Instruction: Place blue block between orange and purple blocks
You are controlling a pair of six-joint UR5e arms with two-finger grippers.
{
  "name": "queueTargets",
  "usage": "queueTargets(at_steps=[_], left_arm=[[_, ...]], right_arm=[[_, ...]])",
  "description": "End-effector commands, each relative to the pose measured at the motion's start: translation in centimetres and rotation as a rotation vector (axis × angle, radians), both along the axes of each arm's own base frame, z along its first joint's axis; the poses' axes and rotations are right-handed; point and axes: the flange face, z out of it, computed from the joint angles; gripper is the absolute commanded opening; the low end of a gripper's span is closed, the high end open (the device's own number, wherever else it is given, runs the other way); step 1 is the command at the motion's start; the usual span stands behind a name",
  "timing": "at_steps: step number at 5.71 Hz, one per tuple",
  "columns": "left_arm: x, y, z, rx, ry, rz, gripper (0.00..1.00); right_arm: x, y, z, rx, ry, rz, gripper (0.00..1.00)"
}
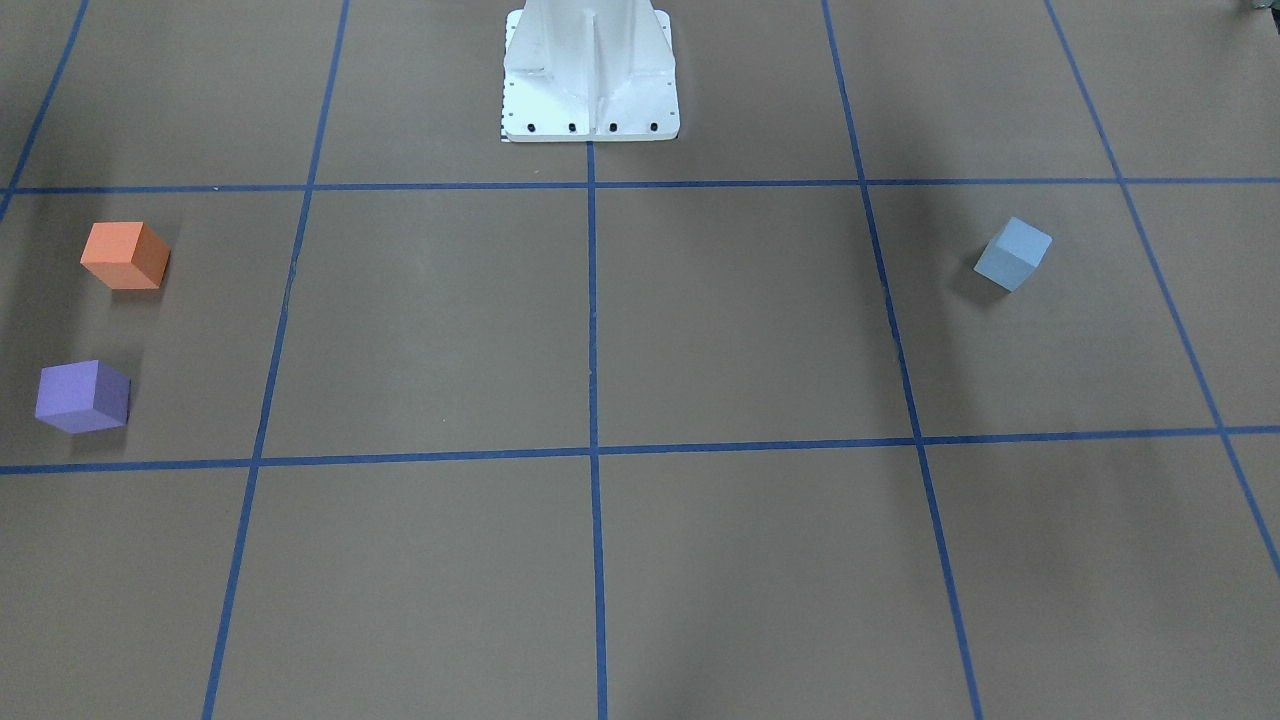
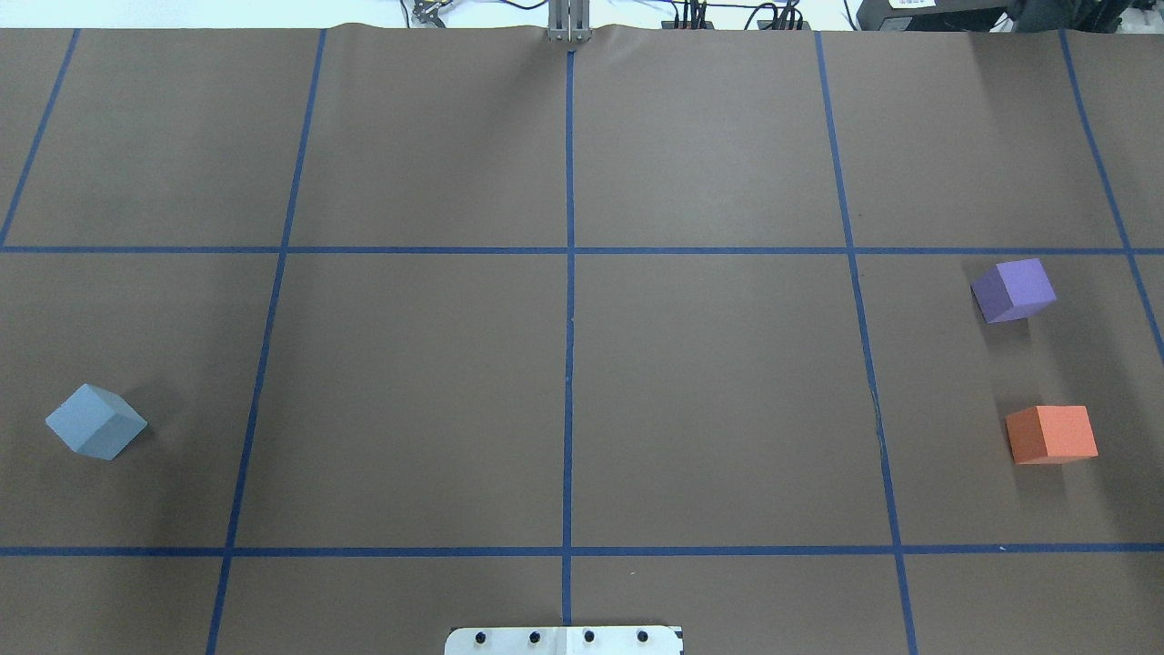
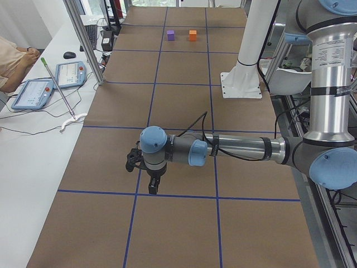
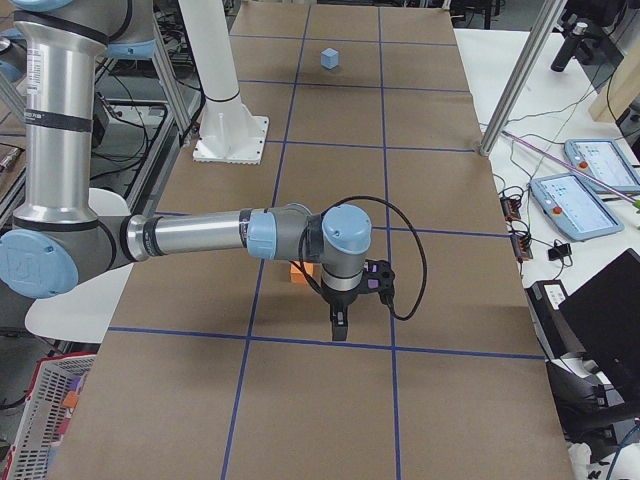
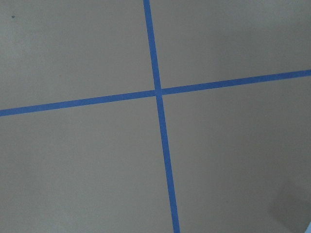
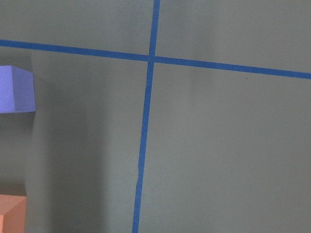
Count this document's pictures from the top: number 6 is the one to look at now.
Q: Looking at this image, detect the orange foam block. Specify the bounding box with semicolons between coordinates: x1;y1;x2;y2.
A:
0;195;27;233

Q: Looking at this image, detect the purple foam block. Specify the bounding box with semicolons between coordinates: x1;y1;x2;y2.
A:
0;66;36;114

